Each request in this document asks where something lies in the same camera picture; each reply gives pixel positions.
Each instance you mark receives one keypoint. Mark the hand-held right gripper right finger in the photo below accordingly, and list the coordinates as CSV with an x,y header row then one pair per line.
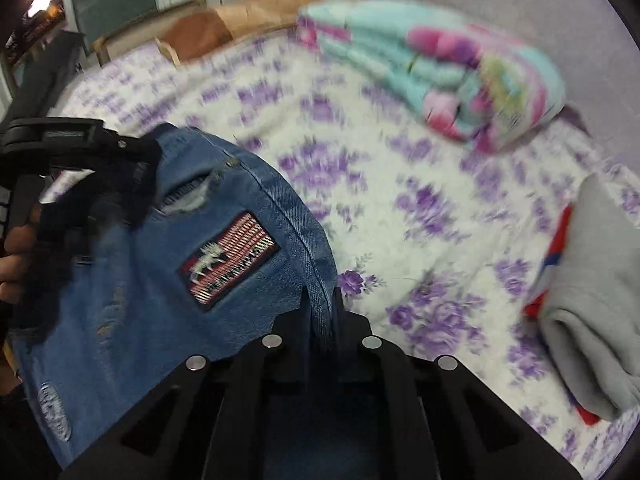
x,y
351,331

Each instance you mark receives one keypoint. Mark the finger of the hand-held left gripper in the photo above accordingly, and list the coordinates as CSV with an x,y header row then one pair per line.
x,y
95,210
131,147

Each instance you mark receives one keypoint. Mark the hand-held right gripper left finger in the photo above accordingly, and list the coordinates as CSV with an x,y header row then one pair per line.
x,y
295,331

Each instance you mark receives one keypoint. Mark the blue denim pants with patch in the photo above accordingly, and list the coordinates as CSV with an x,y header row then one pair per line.
x,y
150,310

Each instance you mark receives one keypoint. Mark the person's left hand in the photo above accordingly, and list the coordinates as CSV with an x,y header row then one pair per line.
x,y
18,260

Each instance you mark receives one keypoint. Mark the dark furniture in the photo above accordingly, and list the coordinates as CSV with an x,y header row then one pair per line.
x,y
45,75

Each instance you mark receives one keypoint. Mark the purple floral bed sheet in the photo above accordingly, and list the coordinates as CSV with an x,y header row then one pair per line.
x,y
400,240

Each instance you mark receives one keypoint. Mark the brown cloth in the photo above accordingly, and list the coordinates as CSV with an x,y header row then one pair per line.
x,y
197,35

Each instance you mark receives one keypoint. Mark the red blue garment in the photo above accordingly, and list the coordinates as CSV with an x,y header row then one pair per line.
x,y
560,230

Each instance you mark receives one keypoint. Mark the folded grey garment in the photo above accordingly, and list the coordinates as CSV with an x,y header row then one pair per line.
x,y
595,300

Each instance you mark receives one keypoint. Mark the folded teal pink blanket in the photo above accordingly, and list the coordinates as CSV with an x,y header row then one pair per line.
x,y
400,60

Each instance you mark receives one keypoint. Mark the wooden bed frame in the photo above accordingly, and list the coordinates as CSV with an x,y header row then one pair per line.
x,y
130,30

